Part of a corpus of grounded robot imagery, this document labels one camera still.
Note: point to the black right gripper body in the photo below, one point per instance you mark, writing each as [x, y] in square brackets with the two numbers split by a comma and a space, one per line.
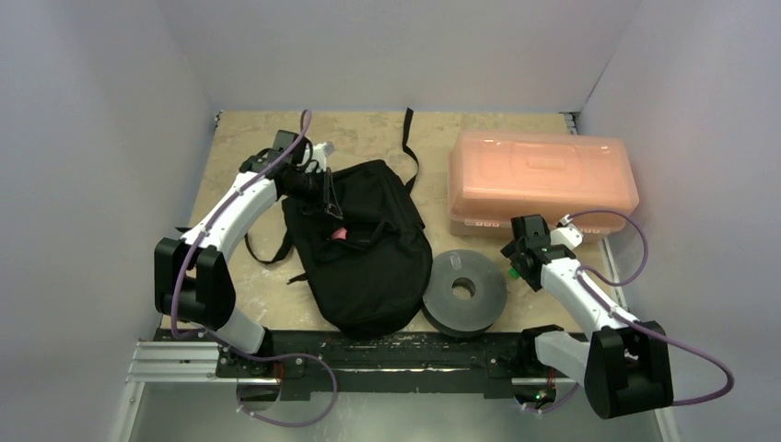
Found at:
[515, 251]

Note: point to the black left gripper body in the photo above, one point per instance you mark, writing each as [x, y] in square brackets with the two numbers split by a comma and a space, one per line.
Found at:
[308, 185]

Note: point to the black student backpack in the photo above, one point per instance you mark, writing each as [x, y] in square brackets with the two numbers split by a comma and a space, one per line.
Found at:
[372, 283]

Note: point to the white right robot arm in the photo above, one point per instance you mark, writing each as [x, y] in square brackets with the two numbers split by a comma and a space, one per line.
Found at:
[623, 364]

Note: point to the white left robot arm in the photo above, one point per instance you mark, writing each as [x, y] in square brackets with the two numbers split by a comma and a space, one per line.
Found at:
[191, 276]

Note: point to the translucent pink plastic box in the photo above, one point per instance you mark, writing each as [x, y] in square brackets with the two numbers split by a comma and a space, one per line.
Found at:
[495, 176]

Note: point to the grey filament spool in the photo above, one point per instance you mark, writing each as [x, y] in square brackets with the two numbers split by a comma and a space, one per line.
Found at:
[466, 293]

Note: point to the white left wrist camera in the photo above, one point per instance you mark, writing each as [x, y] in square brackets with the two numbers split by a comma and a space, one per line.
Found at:
[315, 159]

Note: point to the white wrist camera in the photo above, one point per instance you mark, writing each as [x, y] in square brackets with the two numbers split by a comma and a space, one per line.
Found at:
[315, 159]
[566, 233]

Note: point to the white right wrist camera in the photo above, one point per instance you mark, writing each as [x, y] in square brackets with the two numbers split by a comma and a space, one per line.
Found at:
[566, 233]

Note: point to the black metal base rail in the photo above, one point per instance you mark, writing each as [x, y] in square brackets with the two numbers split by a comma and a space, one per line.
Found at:
[304, 362]

